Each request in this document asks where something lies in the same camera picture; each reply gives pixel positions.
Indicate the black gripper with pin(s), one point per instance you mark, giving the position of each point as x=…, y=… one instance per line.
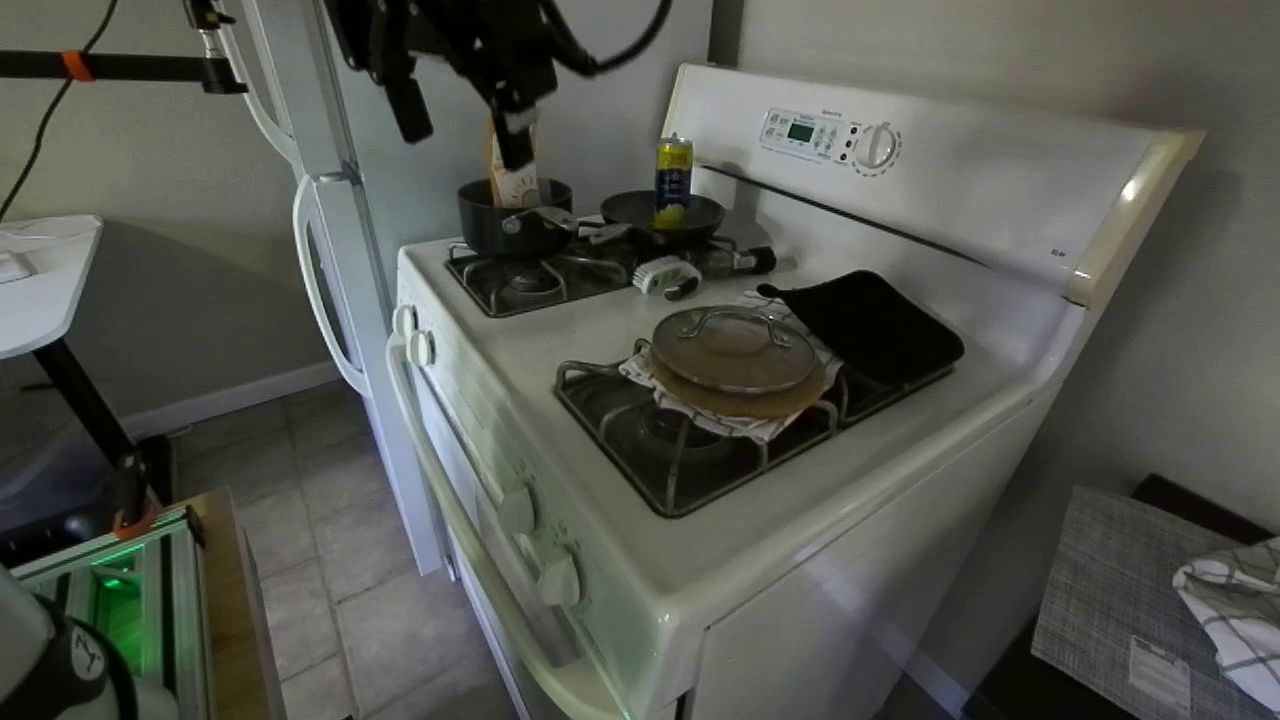
x=498, y=45

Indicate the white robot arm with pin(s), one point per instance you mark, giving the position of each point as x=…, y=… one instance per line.
x=26, y=642

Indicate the glass pot lid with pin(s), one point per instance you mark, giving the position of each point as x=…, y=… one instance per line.
x=734, y=351

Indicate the dark grey saucepan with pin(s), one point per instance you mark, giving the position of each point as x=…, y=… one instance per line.
x=507, y=225

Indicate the yellow and blue can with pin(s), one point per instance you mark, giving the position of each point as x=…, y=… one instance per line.
x=672, y=166

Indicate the black burner grate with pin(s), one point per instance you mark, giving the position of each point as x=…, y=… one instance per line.
x=532, y=287

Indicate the white refrigerator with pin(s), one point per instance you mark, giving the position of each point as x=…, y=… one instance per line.
x=325, y=144

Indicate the dark grey frying pan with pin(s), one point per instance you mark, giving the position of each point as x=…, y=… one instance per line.
x=700, y=214

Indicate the white stove knob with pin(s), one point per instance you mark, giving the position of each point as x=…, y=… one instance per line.
x=523, y=509
x=404, y=322
x=560, y=582
x=427, y=347

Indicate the white lattice kitchen towel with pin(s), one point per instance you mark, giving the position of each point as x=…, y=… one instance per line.
x=704, y=424

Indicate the white round panel dial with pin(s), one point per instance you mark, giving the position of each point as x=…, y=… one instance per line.
x=879, y=144

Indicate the round wooden board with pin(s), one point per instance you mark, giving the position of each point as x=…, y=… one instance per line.
x=746, y=400

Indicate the pan with glass lid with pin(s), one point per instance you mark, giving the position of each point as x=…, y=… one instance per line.
x=664, y=467

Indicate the black stand bar orange tape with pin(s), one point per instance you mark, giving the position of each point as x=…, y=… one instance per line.
x=134, y=64

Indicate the black flat tray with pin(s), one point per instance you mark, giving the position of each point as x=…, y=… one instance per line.
x=875, y=324

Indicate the white table with black leg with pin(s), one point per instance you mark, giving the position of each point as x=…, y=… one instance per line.
x=40, y=287

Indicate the robot cart with wooden edge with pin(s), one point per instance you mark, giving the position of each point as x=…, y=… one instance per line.
x=230, y=615

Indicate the white gas stove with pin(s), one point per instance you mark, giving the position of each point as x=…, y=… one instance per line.
x=801, y=626

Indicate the grey grid mat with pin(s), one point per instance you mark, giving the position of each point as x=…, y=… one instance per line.
x=1105, y=602

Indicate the dark side table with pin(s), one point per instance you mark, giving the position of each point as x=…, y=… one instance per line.
x=1201, y=515

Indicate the white checkered cloth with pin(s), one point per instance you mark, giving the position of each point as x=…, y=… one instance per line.
x=1241, y=615

